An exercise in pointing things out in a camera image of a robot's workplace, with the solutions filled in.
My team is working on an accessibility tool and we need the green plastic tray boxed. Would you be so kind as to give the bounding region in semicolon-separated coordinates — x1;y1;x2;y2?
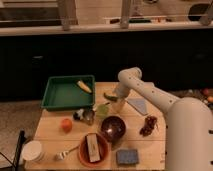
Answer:
41;75;95;111

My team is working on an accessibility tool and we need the blue sponge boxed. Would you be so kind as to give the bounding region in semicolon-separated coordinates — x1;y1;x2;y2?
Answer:
116;149;139;165

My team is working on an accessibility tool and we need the green cup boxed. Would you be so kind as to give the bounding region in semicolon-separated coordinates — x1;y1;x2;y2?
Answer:
95;103;109;119

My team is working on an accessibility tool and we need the silver fork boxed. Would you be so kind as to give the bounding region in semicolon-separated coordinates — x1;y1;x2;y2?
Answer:
54;146;79;161

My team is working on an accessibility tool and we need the purple bowl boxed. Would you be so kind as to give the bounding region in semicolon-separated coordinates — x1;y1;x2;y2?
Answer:
100;116;126;143

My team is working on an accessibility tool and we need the orange bowl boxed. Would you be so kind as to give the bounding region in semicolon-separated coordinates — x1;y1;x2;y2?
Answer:
78;133;109;168

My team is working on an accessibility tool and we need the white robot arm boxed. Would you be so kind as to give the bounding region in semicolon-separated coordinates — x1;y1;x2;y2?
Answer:
114;67;213;171

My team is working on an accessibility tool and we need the bunch of dark grapes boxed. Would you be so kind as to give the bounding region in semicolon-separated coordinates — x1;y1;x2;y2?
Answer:
140;116;158;137

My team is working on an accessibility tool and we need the black and white small toy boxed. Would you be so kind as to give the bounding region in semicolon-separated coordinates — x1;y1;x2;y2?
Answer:
73;109;84;120

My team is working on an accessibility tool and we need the wooden block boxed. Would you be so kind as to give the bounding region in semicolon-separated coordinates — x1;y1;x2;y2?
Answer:
86;134;100;163

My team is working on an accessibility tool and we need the orange fruit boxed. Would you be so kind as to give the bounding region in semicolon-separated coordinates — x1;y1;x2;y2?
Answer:
61;118;72;133

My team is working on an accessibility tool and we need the grey triangular cloth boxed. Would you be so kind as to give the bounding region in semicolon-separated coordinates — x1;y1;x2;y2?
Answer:
126;98;148;116

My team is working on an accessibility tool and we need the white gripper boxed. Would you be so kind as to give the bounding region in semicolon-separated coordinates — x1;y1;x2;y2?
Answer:
111;90;128;113

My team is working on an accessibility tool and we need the metal measuring cup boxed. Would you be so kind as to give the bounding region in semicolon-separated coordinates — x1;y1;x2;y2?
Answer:
83;110;95;125

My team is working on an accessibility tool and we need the yellow corn cob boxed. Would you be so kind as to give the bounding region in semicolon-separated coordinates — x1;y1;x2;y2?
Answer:
77;80;92;94

